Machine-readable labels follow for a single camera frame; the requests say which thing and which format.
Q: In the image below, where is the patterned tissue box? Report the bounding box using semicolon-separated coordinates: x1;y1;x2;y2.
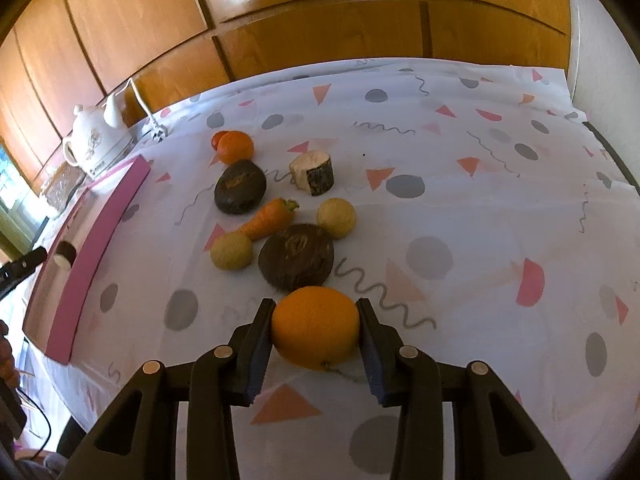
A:
39;162;86;218

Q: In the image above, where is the dark round stone lower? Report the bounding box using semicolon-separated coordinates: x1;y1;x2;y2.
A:
258;223;334;292

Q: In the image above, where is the large orange fruit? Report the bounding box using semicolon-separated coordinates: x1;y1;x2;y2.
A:
271;286;360;370

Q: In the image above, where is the yellowish round fruit left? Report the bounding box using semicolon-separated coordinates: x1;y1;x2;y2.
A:
209;231;253;271

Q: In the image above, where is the white power cable with plug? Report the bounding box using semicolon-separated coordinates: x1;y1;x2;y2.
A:
106;77;170;143

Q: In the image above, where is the yellowish round fruit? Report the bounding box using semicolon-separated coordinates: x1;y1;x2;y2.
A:
209;231;253;271
316;198;357;240

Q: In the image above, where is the pink tray box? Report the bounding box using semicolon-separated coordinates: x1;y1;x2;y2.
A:
23;155;151;364

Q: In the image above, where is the patterned white tablecloth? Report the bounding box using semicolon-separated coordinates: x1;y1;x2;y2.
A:
43;60;639;479

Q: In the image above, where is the orange carrot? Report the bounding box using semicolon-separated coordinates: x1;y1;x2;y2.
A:
239;198;299;242

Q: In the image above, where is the dark bark wood log piece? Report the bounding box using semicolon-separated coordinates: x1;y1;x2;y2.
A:
53;240;77;271

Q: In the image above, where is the dark round stone upper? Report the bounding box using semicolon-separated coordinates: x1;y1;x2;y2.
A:
214;159;267;216

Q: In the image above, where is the white ceramic kettle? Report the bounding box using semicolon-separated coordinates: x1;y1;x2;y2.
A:
62;94;132;179

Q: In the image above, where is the red tomato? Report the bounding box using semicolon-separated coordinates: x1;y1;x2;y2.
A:
210;130;228;151

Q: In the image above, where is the small orange fruit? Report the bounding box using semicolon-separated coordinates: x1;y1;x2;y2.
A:
216;130;255;166

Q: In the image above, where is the yellowish round fruit right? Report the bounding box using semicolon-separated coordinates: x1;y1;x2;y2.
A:
316;198;357;240

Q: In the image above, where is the person right hand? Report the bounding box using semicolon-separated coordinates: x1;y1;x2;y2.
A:
0;321;21;388

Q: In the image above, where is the pale-topped wood log piece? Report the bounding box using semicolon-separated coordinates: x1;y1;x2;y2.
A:
288;150;334;196

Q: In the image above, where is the wooden wall cabinet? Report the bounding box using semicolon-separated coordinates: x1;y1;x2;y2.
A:
1;0;570;190

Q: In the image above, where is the dark round stone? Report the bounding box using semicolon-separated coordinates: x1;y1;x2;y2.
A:
214;159;267;216
258;223;334;292

